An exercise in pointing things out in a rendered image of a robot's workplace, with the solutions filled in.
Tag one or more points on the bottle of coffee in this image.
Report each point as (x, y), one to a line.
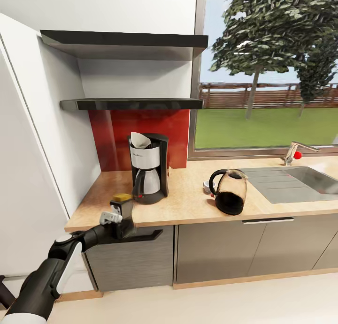
(122, 204)

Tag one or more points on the fixed window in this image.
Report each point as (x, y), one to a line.
(268, 77)

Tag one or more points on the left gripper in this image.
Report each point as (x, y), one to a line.
(105, 231)

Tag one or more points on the coffee cup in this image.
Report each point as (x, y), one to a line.
(206, 186)

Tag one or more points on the electric kettle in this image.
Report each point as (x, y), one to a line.
(231, 192)

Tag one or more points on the paper coffee filter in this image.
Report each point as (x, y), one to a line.
(139, 141)

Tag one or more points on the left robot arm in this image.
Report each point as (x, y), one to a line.
(45, 285)

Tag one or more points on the countertop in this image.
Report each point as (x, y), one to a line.
(189, 202)

